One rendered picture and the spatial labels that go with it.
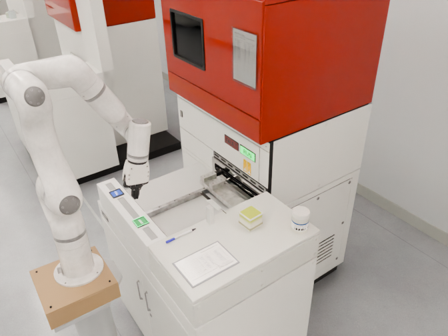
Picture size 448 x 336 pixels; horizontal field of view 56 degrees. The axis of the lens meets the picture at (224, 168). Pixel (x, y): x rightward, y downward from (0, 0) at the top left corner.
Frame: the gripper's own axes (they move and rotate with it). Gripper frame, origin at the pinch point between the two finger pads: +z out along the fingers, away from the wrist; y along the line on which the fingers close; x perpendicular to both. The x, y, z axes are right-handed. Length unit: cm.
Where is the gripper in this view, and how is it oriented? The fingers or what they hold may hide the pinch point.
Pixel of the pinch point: (135, 193)
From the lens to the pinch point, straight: 175.6
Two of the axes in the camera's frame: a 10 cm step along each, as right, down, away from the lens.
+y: -8.0, 1.4, -5.8
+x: 5.8, 4.3, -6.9
